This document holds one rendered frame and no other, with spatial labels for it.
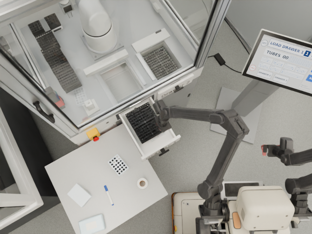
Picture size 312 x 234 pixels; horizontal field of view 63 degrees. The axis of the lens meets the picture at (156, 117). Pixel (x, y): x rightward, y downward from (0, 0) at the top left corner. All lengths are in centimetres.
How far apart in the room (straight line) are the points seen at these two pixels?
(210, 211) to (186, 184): 125
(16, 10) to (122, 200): 132
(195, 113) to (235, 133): 24
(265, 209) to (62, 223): 189
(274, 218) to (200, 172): 140
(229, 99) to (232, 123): 174
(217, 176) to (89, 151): 94
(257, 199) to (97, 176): 102
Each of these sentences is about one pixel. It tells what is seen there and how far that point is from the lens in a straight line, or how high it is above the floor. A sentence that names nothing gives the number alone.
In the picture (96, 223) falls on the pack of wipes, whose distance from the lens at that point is 175.
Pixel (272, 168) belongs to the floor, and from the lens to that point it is 282.
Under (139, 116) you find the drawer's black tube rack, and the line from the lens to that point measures 173.
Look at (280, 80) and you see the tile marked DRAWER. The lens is 191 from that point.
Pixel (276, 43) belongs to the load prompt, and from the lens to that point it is 183.
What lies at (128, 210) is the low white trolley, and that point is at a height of 76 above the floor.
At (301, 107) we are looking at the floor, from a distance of 314.
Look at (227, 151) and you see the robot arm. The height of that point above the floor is 146.
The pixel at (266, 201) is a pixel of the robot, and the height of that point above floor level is 137.
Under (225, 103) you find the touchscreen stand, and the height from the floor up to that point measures 4.
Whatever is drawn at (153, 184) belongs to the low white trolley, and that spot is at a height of 76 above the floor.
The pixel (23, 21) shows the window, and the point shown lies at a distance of 83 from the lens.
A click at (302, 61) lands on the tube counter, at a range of 190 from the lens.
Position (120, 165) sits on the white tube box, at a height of 80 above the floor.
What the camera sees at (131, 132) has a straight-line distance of 174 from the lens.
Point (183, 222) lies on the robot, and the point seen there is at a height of 28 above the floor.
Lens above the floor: 252
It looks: 72 degrees down
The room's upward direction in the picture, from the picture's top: 6 degrees clockwise
